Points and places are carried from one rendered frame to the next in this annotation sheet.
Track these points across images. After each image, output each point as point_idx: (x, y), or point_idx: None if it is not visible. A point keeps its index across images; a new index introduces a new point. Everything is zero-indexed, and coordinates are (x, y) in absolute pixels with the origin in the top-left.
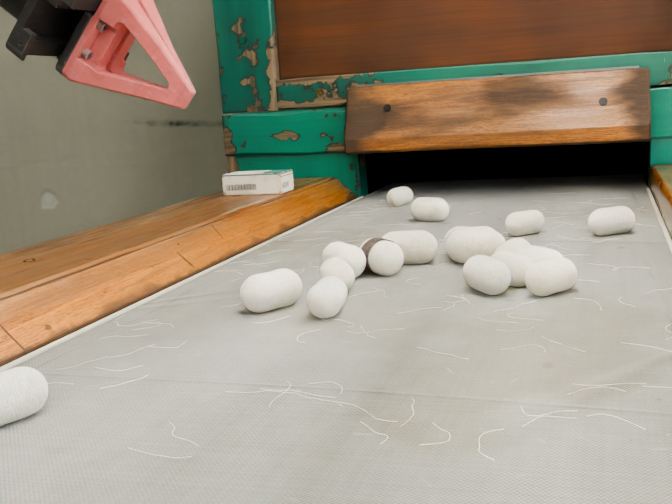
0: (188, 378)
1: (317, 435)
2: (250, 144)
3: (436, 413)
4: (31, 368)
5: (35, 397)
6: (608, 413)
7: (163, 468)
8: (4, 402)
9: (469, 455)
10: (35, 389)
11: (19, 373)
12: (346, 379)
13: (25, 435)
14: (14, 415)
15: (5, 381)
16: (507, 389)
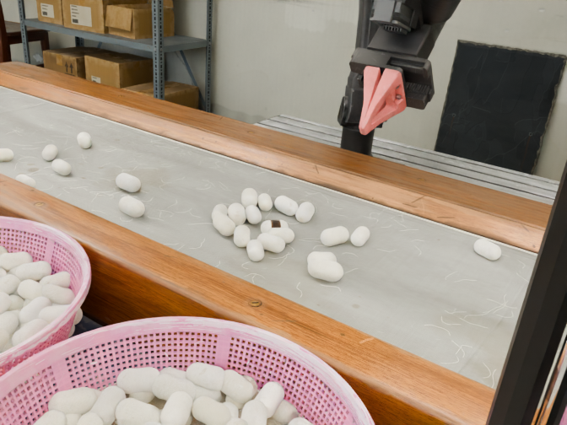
0: (525, 289)
1: (456, 302)
2: None
3: (470, 328)
4: (495, 247)
5: (487, 254)
6: (458, 363)
7: (439, 275)
8: (478, 248)
9: (429, 322)
10: (488, 252)
11: (490, 245)
12: (515, 320)
13: (472, 258)
14: (481, 254)
15: (484, 244)
16: (494, 352)
